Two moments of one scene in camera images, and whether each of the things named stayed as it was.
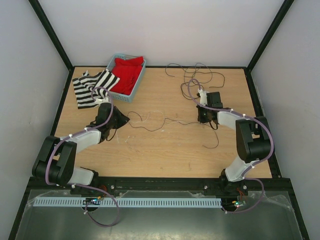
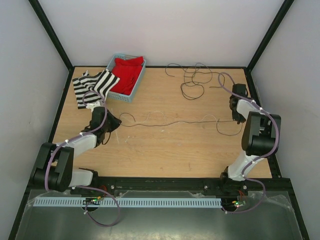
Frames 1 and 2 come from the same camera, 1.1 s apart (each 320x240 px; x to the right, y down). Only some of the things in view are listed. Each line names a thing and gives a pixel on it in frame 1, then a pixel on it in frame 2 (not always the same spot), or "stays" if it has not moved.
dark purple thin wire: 172,118 -> 229,134
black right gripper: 200,118 -> 239,118
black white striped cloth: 89,89 stays
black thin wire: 199,82 -> 184,79
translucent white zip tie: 117,135 stays
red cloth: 127,71 stays
